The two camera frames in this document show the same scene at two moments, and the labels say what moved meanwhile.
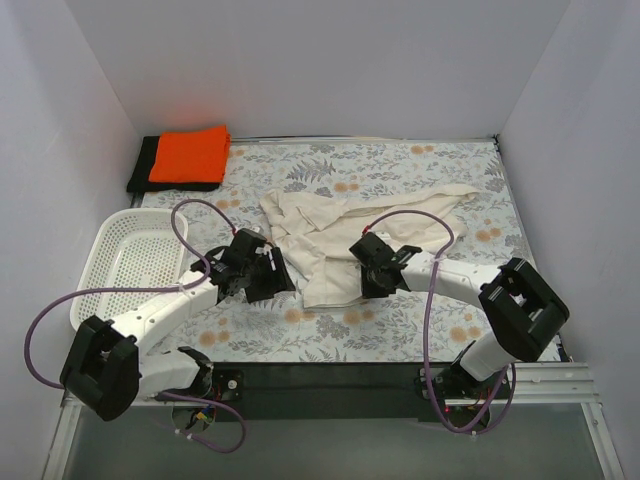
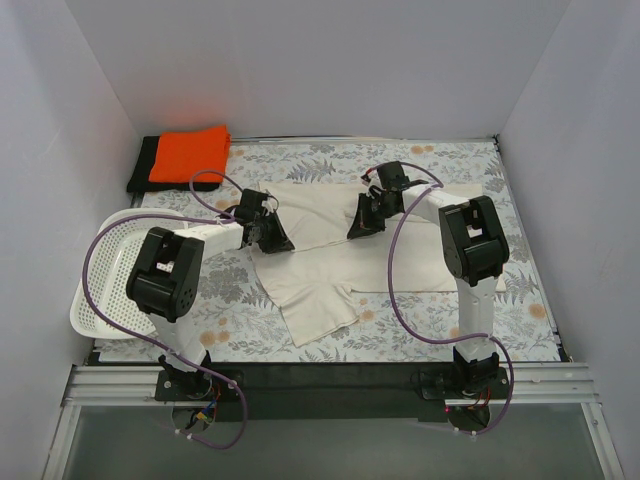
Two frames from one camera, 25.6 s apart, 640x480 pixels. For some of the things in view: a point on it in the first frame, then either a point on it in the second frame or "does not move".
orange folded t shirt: x=199 y=156 does not move
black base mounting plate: x=339 y=392 does not move
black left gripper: x=270 y=279 -> x=267 y=228
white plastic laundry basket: x=126 y=248 does not move
